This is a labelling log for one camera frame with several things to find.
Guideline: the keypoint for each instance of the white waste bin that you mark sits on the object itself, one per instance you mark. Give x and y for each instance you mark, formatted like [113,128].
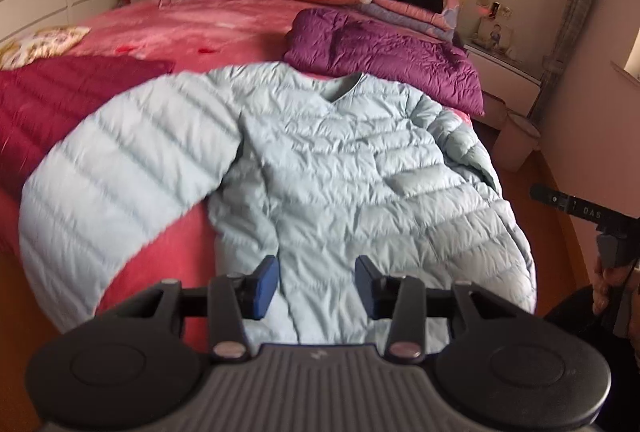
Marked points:
[517,139]

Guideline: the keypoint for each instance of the wall socket with red light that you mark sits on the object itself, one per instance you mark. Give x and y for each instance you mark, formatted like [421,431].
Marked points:
[493,9]

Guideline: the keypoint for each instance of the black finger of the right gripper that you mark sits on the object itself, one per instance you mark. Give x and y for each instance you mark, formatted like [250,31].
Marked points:
[618,234]

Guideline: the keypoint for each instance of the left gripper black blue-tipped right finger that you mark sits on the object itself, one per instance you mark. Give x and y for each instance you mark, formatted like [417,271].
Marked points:
[407,303]

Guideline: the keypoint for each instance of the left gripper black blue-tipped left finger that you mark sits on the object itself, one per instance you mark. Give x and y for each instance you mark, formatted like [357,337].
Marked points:
[224,304]

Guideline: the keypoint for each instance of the person's right hand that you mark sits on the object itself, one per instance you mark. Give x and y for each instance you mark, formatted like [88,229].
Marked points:
[604,281]

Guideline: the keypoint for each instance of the floral yellow white pillow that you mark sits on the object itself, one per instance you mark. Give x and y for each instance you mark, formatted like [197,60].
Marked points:
[42,44]

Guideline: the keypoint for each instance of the grey plaid curtain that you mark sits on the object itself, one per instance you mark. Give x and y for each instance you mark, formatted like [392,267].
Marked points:
[574,18]

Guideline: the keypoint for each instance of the dark red down jacket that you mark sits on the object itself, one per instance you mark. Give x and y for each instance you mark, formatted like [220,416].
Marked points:
[46,99]

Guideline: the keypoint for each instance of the lavender folded blanket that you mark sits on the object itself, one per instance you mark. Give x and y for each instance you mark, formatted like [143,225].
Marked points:
[387,16]

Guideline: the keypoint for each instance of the purple down jacket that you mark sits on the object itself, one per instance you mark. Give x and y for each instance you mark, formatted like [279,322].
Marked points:
[335,43]

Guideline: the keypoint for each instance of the white right nightstand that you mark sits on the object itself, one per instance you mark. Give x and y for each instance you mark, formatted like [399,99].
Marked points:
[506,88]

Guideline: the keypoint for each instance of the framed child photo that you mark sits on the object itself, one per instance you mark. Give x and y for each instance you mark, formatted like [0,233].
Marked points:
[494,35]

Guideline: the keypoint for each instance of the light blue down jacket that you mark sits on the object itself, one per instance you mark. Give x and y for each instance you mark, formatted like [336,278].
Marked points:
[315,172]

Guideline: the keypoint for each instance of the pink folded blanket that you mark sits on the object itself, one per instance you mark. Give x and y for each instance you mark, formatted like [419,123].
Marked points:
[420,12]

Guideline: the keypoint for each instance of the pink heart bed sheet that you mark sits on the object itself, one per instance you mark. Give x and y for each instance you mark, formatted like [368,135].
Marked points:
[198,36]

